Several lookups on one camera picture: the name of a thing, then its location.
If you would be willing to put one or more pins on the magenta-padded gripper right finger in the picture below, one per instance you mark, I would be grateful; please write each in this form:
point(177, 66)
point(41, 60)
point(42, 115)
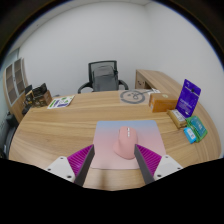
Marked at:
point(150, 162)

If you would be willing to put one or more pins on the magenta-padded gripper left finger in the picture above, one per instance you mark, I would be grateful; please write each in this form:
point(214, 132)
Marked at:
point(77, 162)

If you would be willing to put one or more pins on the pink computer mouse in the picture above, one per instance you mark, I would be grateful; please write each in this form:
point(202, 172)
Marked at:
point(124, 143)

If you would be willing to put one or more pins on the pink and blue mouse pad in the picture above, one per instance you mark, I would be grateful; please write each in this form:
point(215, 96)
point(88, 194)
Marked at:
point(106, 140)

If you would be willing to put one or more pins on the small blue package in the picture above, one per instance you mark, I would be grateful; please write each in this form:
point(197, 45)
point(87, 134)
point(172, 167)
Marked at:
point(190, 135)

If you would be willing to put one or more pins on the small tan box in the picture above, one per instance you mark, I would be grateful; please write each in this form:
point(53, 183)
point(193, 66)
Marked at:
point(177, 118)

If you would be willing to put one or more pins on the green package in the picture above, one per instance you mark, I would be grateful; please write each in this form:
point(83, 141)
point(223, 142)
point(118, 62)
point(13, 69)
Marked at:
point(199, 127)

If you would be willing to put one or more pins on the orange cardboard box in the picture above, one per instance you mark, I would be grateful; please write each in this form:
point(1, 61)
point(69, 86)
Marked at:
point(162, 102)

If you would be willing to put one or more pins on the white sticker sheet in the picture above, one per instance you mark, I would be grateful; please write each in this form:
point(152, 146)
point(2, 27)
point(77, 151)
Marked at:
point(61, 102)

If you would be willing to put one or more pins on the wide brown coffee box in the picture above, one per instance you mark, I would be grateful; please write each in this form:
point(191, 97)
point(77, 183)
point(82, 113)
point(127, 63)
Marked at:
point(43, 98)

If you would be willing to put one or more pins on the purple retail package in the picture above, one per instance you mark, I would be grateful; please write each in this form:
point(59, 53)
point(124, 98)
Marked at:
point(188, 98)

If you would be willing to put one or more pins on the black leather armchair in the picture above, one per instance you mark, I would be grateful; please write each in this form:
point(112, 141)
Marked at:
point(9, 133)

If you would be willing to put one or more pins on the black mesh office chair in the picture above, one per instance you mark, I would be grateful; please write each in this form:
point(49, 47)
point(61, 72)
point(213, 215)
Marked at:
point(85, 87)

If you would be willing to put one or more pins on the black coffee box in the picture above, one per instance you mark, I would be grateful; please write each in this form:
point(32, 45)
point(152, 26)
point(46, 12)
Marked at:
point(39, 89)

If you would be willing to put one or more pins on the wooden side desk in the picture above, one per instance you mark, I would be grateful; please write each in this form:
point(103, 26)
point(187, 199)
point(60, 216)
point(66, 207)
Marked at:
point(156, 79)

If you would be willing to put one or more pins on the grey backpack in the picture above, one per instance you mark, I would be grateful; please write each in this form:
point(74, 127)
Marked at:
point(105, 79)

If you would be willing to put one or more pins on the wooden glass-door cabinet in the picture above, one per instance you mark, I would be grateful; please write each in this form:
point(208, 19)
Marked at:
point(15, 83)

